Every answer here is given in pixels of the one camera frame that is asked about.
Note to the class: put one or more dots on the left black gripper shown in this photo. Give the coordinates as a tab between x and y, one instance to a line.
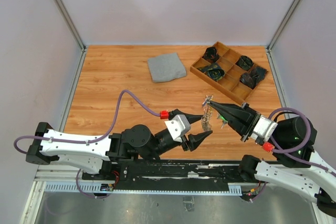
195	140

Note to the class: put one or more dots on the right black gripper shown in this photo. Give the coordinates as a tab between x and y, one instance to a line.
242	117

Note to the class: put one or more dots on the green capped key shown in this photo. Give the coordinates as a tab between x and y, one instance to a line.
222	119

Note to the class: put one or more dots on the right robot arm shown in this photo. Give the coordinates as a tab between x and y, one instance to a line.
290	136

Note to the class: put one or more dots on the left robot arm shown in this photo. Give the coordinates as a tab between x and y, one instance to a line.
89	152

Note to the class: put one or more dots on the rolled dark tie lower right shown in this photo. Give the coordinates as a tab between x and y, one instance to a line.
254	77

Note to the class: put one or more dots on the rolled dark tie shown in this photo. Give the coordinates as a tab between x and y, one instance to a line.
254	77
245	63
213	71
211	55

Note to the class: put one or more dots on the wooden compartment tray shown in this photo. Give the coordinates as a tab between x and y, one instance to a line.
229	85

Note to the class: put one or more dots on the rolled dark tie centre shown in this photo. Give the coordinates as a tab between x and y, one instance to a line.
213	71

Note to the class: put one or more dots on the folded grey cloth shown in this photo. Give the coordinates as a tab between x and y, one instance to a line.
166	68

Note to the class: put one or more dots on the rolled dark tie top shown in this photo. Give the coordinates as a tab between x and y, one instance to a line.
211	55

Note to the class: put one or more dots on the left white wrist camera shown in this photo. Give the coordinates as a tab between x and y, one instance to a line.
178	127

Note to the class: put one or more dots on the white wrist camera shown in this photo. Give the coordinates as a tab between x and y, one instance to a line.
178	127
263	130

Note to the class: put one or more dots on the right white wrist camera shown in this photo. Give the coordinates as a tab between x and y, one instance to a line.
263	130

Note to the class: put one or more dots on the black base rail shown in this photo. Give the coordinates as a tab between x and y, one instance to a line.
190	176

